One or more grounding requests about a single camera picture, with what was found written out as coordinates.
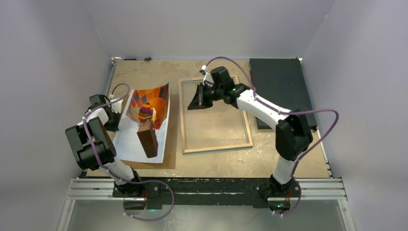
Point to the dark blue foam pad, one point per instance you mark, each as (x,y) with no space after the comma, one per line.
(280,81)

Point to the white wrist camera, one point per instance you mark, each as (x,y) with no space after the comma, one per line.
(207,77)
(116,104)

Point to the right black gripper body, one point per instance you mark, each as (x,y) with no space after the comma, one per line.
(210,94)

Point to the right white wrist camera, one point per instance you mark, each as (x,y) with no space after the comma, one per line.
(207,77)

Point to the hot air balloon photo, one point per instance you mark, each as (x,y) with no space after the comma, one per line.
(142,130)

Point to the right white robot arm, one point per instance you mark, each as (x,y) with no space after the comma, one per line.
(292,132)

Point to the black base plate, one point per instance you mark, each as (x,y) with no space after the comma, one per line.
(156,192)

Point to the brown cardboard backing board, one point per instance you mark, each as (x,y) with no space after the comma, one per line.
(171,140)

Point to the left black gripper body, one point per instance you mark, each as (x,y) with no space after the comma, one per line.
(113,124)

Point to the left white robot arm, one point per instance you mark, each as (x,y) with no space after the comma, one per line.
(91,145)

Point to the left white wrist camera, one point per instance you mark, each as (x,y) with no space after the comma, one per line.
(116,104)

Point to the aluminium rail frame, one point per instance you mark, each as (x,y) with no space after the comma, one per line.
(90,205)

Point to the blue wooden picture frame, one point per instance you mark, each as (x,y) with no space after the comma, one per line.
(219,128)

